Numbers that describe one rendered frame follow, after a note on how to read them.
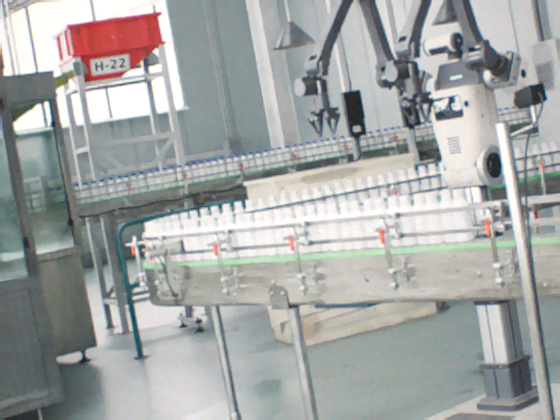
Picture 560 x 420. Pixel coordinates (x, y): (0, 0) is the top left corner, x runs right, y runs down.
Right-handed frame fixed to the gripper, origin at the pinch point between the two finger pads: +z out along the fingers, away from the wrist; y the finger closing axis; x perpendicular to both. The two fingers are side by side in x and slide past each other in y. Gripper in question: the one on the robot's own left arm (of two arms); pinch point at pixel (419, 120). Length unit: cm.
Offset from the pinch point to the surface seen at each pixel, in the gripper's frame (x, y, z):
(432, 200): -15.6, -17.0, 25.6
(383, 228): -1.5, -26.8, 32.0
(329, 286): 36, -21, 51
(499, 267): -47, -27, 46
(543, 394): -91, -67, 72
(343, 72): 484, 427, -51
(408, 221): -4.4, -18.0, 31.5
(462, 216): -28.1, -17.9, 31.4
